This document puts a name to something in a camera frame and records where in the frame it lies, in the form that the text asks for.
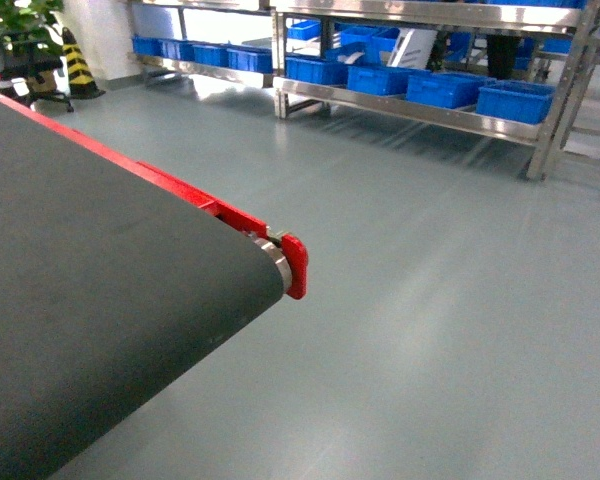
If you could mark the green potted plant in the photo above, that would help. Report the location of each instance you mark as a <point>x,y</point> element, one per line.
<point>32,20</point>

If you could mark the stainless steel shelf rack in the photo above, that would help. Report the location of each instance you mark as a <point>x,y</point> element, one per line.
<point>566,52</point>

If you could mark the blue bin with red parts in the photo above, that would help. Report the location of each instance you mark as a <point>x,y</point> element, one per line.
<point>518,101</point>

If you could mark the dark conveyor belt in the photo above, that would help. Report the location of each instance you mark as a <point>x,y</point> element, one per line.
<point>111,288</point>

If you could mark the red conveyor side rail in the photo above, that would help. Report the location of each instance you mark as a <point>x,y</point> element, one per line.
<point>295,277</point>

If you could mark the blue plastic bin on shelf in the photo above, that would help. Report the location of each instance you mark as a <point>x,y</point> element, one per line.
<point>316,71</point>
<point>380,81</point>
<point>447,89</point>

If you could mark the yellow black striped traffic cone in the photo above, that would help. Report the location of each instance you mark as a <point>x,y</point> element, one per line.
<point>82,85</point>

